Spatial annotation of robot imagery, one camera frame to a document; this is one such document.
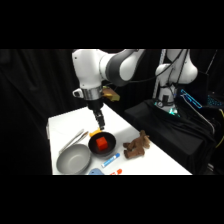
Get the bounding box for yellow cable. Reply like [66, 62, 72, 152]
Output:
[214, 109, 224, 149]

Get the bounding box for blue marker pen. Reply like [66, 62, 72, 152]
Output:
[101, 152, 121, 168]

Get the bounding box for metal tongs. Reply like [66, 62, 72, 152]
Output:
[58, 128, 89, 155]

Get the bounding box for red cube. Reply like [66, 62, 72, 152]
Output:
[95, 136, 109, 151]

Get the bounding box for black curtain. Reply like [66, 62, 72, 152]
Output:
[0, 49, 224, 176]

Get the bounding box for black bowl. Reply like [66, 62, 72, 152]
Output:
[87, 131, 117, 158]

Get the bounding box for blue-lit device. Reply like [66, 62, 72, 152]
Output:
[180, 89, 203, 109]

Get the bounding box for black cloth-covered stand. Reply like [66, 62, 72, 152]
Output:
[123, 99, 224, 176]

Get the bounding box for blue-lit keyboard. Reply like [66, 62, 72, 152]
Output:
[206, 94, 224, 110]

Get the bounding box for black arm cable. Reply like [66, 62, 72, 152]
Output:
[128, 49, 190, 101]

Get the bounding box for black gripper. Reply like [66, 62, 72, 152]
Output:
[87, 98, 106, 131]

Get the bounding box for grey bowl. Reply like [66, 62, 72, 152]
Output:
[55, 143, 92, 175]

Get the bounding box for red marker pen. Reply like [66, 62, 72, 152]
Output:
[109, 168, 123, 176]

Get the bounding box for blue and orange toy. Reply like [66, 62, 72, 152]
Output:
[88, 167, 105, 176]

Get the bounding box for brown plush toy animal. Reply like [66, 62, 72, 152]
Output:
[122, 129, 151, 160]

